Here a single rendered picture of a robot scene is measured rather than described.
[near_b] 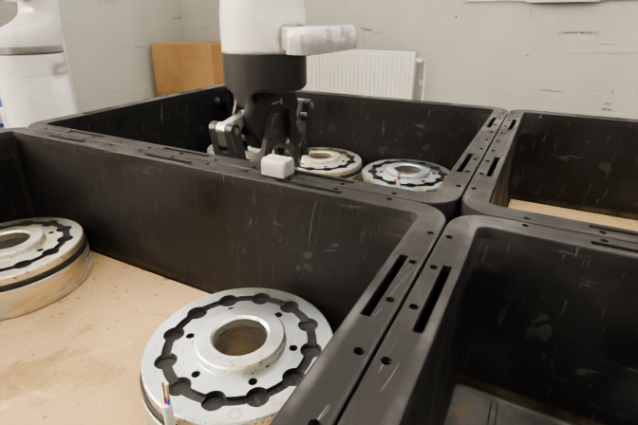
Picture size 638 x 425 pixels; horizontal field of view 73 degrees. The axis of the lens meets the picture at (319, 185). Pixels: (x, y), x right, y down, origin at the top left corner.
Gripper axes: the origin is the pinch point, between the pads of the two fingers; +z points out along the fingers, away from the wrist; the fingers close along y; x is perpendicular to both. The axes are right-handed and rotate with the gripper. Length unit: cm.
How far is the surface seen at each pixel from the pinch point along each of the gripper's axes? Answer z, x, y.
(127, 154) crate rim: -7.5, -3.6, 13.0
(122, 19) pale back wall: -15, -293, -216
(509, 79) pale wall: 24, -7, -296
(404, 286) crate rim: -7.4, 19.9, 19.3
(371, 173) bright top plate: -0.3, 6.7, -10.3
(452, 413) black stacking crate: 2.7, 21.7, 14.7
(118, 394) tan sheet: 2.5, 5.2, 22.6
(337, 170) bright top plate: -0.7, 3.3, -8.4
